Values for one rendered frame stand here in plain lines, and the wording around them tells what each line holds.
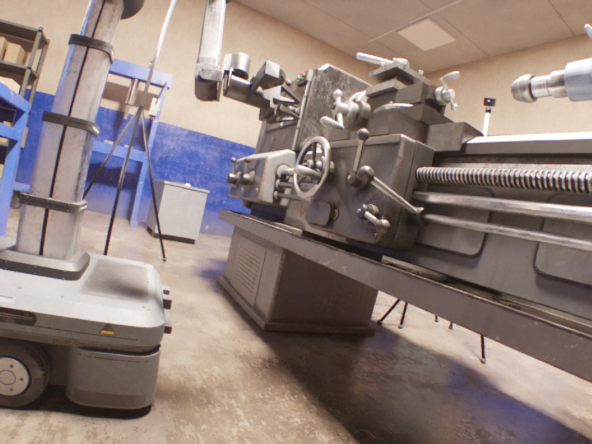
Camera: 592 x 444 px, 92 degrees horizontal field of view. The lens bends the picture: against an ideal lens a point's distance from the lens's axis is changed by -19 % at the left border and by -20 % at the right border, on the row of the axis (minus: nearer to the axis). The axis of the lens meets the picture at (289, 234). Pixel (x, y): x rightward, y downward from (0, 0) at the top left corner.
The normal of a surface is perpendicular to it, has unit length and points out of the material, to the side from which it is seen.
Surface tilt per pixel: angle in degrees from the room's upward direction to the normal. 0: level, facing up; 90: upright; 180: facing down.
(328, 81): 90
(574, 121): 90
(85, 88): 90
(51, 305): 45
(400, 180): 90
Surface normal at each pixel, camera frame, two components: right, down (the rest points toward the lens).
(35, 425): 0.22, -0.97
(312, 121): 0.44, 0.16
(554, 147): -0.87, -0.18
